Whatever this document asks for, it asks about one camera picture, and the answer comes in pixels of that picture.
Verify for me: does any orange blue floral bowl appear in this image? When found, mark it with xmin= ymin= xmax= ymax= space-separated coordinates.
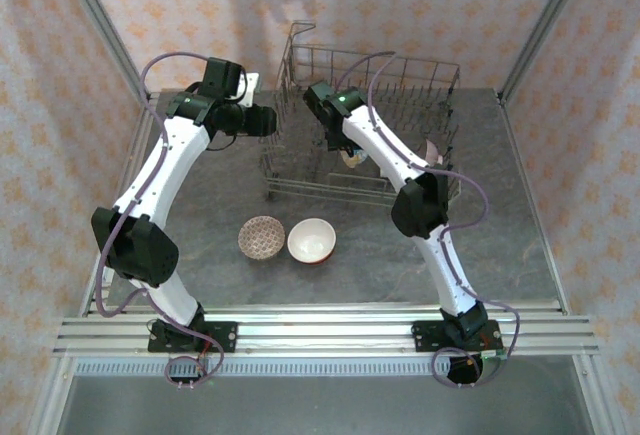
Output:
xmin=341 ymin=146 xmax=370 ymax=170

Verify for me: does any grey wire dish rack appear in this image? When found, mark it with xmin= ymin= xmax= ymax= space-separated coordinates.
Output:
xmin=258 ymin=19 xmax=462 ymax=209

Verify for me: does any purple striped bowl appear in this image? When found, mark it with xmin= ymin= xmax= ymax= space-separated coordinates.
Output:
xmin=423 ymin=138 xmax=446 ymax=165

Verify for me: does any white bowl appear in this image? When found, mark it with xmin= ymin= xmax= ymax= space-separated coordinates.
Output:
xmin=287 ymin=217 xmax=338 ymax=267

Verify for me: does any maroon diamond pattern bowl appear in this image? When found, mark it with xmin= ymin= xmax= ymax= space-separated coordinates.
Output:
xmin=237 ymin=215 xmax=287 ymax=261

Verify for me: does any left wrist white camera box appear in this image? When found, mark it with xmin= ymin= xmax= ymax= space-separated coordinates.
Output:
xmin=239 ymin=71 xmax=262 ymax=107

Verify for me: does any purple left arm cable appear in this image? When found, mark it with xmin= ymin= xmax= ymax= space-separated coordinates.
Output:
xmin=95 ymin=51 xmax=226 ymax=391

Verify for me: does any aluminium table edge rail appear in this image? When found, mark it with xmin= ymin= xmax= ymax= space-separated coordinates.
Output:
xmin=497 ymin=89 xmax=571 ymax=316
xmin=78 ymin=89 xmax=162 ymax=317

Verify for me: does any aluminium corner post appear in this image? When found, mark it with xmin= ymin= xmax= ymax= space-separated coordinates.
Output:
xmin=52 ymin=0 xmax=154 ymax=106
xmin=497 ymin=0 xmax=596 ymax=106

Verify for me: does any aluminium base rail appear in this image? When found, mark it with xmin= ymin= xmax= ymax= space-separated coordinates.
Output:
xmin=52 ymin=304 xmax=601 ymax=359

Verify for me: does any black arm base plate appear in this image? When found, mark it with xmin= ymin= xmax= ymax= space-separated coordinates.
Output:
xmin=410 ymin=320 xmax=504 ymax=354
xmin=148 ymin=321 xmax=238 ymax=354

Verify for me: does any slotted grey cable duct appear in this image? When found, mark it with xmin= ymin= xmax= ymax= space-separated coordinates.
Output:
xmin=73 ymin=358 xmax=506 ymax=377

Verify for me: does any black round cable port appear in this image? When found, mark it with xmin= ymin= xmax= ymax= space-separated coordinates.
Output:
xmin=446 ymin=354 xmax=485 ymax=387

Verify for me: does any aluminium frame leg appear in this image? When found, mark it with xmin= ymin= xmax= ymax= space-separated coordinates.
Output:
xmin=572 ymin=357 xmax=619 ymax=435
xmin=27 ymin=357 xmax=76 ymax=435

